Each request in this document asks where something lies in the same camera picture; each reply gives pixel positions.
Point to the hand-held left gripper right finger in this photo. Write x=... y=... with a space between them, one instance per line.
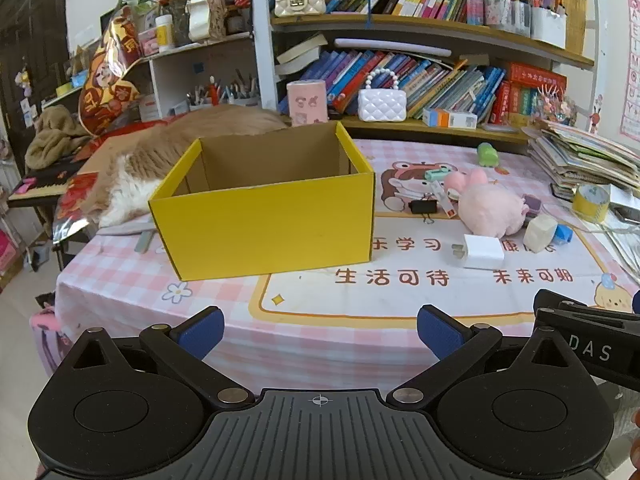
x=440 y=330

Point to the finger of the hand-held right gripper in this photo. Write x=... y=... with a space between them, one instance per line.
x=550 y=300

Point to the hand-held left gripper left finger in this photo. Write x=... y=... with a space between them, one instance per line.
x=202 y=332

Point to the purple desktop vacuum cleaner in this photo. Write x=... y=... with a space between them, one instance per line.
x=531 y=206

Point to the pink plush toy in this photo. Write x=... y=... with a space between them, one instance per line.
x=490 y=207

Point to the yellow cardboard box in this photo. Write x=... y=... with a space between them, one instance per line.
x=260 y=230

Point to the black binder clip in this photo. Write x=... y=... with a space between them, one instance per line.
x=422 y=207

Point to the small white red-label box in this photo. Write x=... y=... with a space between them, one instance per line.
x=444 y=200

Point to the mint green clip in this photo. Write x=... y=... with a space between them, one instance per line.
x=439 y=175

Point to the green toy with blue cap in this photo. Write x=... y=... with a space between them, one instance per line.
x=487 y=155

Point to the white eraser block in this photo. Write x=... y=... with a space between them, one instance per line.
x=539 y=234

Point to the small blue sharpener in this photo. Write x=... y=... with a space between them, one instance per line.
x=564 y=234

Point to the white charger plug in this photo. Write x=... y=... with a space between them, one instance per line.
x=482 y=252

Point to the pink checked printed tablecloth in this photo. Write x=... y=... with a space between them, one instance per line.
x=350 y=310

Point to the white paper sheets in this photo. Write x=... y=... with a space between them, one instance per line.
x=625 y=245

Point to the yellow tape roll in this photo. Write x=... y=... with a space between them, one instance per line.
x=587 y=212

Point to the messy stack of books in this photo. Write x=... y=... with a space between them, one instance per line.
x=580 y=155

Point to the fluffy orange white cat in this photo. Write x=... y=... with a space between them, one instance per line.
x=150 y=160

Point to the clear plastic wrapper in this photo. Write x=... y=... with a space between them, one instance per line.
x=75 y=200

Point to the glittery flower ornament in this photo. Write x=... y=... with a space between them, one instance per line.
x=555 y=105

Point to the thick red dictionary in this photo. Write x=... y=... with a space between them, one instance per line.
x=501 y=102

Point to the blue orange white carton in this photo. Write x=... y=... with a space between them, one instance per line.
x=450 y=119

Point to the pink gift bag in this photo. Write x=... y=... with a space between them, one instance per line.
x=6 y=250

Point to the black electronic keyboard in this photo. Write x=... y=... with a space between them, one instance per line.
x=35 y=192

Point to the flat red book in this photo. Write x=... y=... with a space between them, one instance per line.
x=537 y=77

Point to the cups of pencils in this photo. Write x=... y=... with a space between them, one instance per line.
x=200 y=102

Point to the white quilted pearl handbag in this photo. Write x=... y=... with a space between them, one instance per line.
x=382 y=102

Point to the red hanging ornament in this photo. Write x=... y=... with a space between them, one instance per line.
x=215 y=90

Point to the row of blue books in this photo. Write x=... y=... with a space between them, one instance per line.
x=425 y=85

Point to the brown cloth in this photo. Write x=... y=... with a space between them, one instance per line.
x=50 y=135

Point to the pink cartoon tin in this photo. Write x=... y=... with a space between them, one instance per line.
x=306 y=105

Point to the white pen holder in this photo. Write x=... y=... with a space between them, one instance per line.
x=549 y=27

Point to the white cabinet shelf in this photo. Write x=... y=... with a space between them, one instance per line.
x=200 y=60

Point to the red gold printed foil bag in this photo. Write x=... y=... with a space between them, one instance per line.
x=110 y=75

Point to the thick pale book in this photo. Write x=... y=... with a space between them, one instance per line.
x=295 y=67
x=300 y=49

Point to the rolled white paper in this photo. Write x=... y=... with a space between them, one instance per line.
x=390 y=49

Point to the pens in clear cup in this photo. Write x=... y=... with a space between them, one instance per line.
x=507 y=17

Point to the white bottle yellow label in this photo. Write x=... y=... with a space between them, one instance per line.
x=164 y=35

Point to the dark glass jar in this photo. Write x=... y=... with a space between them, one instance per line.
x=236 y=22

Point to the wooden bookshelf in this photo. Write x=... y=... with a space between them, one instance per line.
x=380 y=22

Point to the cream ribbon roll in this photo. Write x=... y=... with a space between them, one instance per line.
x=198 y=15

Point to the dark wooden door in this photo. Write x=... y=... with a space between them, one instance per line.
x=30 y=35

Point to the deer wall sticker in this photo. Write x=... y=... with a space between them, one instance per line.
x=595 y=120

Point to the wall poster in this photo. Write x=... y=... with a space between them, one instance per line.
x=631 y=60

